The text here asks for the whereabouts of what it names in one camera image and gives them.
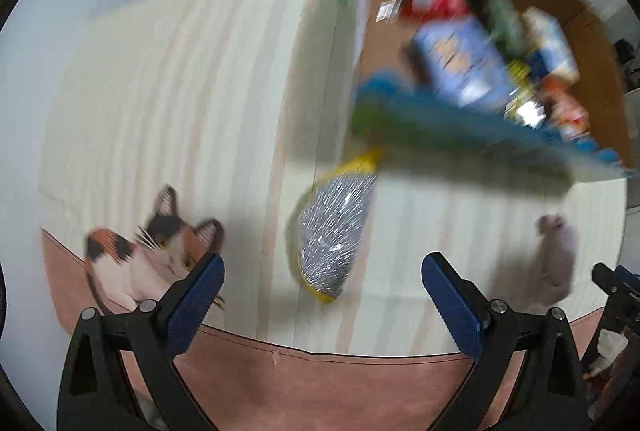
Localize blue cat tissue pack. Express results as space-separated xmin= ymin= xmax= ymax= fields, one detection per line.
xmin=410 ymin=16 xmax=513 ymax=114

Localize silver yellow foil pouch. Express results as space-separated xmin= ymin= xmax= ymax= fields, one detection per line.
xmin=296 ymin=148 xmax=383 ymax=303

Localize orange snack bag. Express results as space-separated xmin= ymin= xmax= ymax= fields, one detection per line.
xmin=538 ymin=75 xmax=590 ymax=140

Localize black shoe shine wipes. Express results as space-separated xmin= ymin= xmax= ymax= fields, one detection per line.
xmin=504 ymin=60 xmax=546 ymax=129

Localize open cardboard box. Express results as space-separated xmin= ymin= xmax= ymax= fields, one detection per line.
xmin=350 ymin=0 xmax=634 ymax=182

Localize green snack packet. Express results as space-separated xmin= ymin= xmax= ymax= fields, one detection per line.
xmin=465 ymin=0 xmax=526 ymax=62

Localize purple plush toy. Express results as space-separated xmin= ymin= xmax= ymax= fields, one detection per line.
xmin=534 ymin=214 xmax=578 ymax=307

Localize blue white tissue box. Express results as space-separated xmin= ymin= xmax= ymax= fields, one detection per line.
xmin=522 ymin=6 xmax=580 ymax=86

